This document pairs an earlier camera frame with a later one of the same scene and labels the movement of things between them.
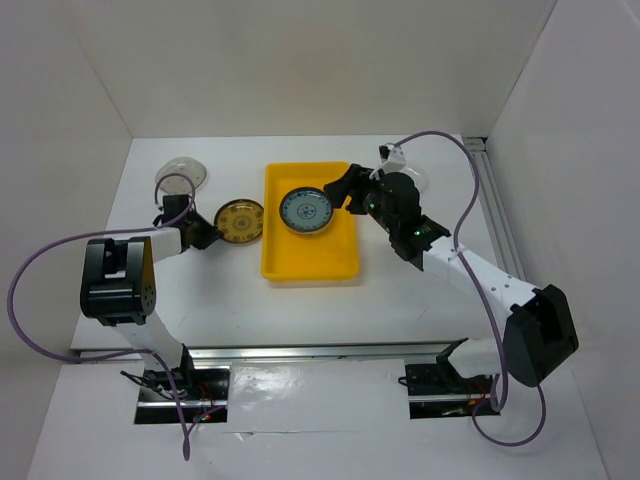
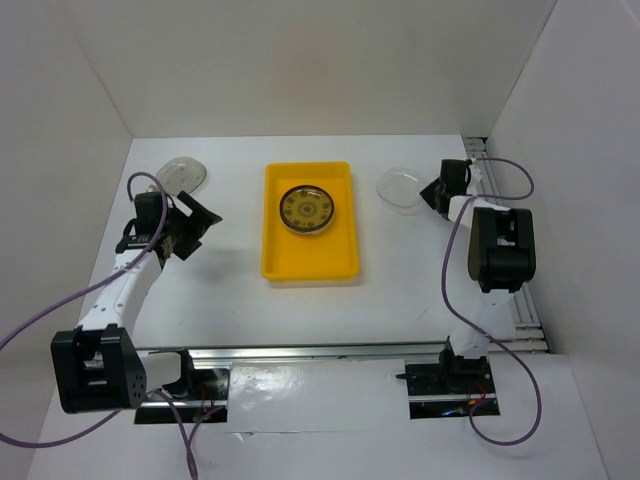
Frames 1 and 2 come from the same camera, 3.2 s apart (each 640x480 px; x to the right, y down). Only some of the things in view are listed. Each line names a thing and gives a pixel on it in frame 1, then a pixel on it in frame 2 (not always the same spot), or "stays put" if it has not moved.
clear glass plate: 178,184 stays put
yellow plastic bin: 288,256 stays put
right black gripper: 354,179 -> 426,193
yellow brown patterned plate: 239,221 -> 306,209
